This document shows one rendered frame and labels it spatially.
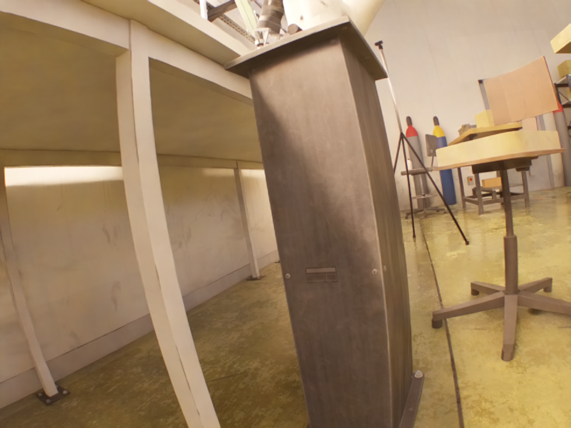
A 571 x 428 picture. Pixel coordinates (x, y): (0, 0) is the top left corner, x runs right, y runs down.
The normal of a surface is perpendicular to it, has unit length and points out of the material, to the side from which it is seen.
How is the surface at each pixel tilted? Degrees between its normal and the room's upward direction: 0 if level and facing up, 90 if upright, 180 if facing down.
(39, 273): 90
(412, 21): 90
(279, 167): 90
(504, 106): 90
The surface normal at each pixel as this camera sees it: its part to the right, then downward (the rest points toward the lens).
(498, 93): -0.84, 0.17
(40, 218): 0.91, -0.14
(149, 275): -0.37, 0.11
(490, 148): -0.95, 0.18
